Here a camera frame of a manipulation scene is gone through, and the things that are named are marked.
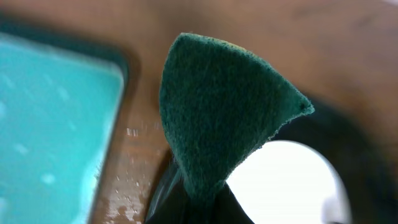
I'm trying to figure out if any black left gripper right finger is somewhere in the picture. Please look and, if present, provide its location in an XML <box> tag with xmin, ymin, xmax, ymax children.
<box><xmin>214</xmin><ymin>184</ymin><xmax>254</xmax><ymax>224</ymax></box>

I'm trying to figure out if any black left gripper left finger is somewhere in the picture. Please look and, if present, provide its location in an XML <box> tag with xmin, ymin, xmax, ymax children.
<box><xmin>144</xmin><ymin>161</ymin><xmax>187</xmax><ymax>224</ymax></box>

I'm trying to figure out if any white pink plate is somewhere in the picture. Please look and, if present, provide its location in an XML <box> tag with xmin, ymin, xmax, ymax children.
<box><xmin>226</xmin><ymin>141</ymin><xmax>353</xmax><ymax>224</ymax></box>

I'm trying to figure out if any green yellow sponge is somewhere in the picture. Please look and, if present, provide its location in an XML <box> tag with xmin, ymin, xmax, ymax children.
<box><xmin>159</xmin><ymin>33</ymin><xmax>314</xmax><ymax>202</ymax></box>

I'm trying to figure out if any round black serving tray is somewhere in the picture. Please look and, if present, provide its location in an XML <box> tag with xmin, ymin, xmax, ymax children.
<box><xmin>270</xmin><ymin>96</ymin><xmax>398</xmax><ymax>224</ymax></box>

